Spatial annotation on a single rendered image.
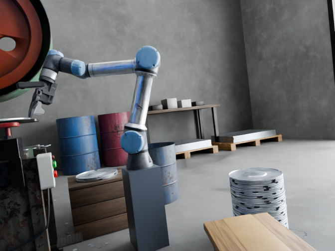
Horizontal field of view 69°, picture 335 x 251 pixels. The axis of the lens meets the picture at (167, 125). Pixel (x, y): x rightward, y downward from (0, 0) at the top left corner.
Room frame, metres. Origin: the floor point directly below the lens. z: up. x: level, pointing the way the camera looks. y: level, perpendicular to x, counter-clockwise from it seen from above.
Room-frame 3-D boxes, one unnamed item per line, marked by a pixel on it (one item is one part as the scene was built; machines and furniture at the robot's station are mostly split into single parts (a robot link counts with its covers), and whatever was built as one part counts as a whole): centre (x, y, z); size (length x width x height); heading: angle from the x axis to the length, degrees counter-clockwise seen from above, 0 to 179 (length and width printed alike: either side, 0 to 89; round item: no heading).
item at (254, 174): (1.38, -0.46, 0.33); 0.29 x 0.29 x 0.01
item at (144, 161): (1.39, 0.18, 0.50); 0.15 x 0.15 x 0.10
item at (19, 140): (0.87, 0.56, 0.62); 0.10 x 0.06 x 0.20; 23
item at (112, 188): (1.74, 0.54, 0.18); 0.40 x 0.38 x 0.35; 113
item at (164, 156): (2.16, 0.16, 0.24); 0.42 x 0.42 x 0.48
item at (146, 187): (1.39, 0.18, 0.23); 0.18 x 0.18 x 0.45; 23
